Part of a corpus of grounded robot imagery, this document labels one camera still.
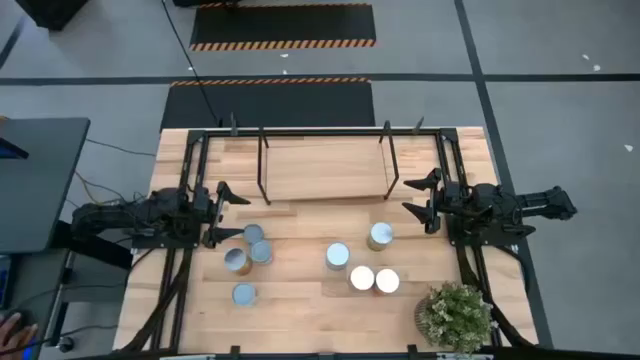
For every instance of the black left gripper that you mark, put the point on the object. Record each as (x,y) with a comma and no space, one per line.
(206,210)

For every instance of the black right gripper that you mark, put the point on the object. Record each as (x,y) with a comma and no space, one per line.
(452,205)

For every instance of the red and orange label can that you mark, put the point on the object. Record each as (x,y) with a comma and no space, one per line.
(236,260)

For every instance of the chicken soup label can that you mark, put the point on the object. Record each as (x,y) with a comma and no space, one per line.
(261,251)

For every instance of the oranges label tin can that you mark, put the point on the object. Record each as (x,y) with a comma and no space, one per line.
(381,234)

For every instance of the corn label tin can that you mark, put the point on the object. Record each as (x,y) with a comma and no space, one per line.
(244,294)

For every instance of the red pineapple label can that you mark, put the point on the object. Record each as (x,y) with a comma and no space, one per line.
(387,281)

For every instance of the peaches label tin can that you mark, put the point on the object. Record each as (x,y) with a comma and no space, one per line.
(362,278)

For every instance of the blue label tin can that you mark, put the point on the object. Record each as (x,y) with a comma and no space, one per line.
(337,255)

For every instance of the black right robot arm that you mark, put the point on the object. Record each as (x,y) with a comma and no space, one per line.
(545,202)

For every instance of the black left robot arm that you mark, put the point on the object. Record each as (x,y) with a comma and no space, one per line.
(115,215)

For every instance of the green label tin can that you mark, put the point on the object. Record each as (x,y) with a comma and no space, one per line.
(253,232)

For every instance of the black mat with hazard stripes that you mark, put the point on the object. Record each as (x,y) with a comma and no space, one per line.
(280,105)
(280,25)

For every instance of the potted green plant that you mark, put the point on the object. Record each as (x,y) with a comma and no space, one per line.
(457,317)

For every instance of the black support beam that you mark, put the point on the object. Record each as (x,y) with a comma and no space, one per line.
(95,245)

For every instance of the grey desk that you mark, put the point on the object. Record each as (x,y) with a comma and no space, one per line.
(45,190)

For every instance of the person's hand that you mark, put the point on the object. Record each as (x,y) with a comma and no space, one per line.
(15,332)

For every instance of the black box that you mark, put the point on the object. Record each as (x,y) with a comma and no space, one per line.
(50,12)

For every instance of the wooden shelf with black frame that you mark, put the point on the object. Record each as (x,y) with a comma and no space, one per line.
(325,170)

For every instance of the black metal rig frame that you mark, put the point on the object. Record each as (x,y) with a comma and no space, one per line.
(320,132)

